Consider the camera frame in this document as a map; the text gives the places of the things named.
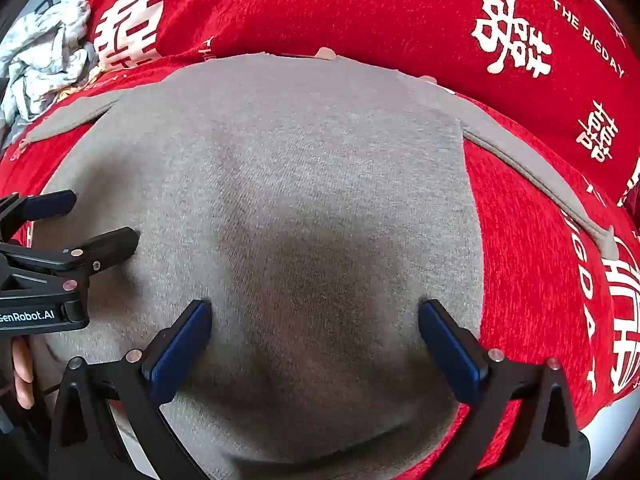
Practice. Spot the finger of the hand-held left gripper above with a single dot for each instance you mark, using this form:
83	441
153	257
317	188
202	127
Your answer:
110	245
50	203

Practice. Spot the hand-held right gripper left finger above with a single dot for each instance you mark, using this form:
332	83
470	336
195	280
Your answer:
182	347

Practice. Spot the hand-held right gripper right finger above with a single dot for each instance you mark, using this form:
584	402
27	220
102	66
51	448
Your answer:
450	350

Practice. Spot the grey sweater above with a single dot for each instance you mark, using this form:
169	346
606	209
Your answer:
310	185

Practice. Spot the person's left hand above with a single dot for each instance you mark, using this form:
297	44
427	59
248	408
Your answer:
23	370

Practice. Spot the light patterned cloth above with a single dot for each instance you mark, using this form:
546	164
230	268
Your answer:
40	55

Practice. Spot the red printed blanket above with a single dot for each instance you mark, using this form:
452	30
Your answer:
350	10

